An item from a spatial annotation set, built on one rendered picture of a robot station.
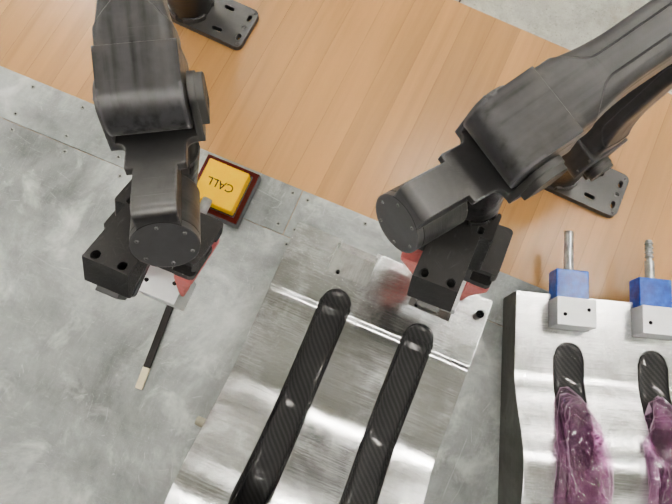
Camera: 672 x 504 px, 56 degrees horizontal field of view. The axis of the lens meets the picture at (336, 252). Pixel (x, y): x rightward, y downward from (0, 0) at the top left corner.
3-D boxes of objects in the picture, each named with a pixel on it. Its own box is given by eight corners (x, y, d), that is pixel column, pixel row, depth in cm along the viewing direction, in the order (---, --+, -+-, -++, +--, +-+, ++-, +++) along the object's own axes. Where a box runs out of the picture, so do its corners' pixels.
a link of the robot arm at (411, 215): (415, 279, 57) (473, 225, 46) (362, 202, 59) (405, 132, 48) (506, 223, 62) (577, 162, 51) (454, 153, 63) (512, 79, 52)
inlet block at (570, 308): (542, 235, 88) (557, 223, 82) (578, 239, 88) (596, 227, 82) (541, 330, 84) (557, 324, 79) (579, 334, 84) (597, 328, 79)
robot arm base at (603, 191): (640, 202, 84) (656, 157, 86) (500, 139, 85) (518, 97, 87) (612, 220, 92) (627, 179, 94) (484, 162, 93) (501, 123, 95)
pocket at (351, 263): (339, 245, 83) (340, 237, 80) (376, 261, 83) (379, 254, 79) (325, 277, 82) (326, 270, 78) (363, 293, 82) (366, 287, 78)
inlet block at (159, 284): (192, 197, 78) (184, 183, 73) (230, 213, 78) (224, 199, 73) (145, 295, 75) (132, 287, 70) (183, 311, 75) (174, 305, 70)
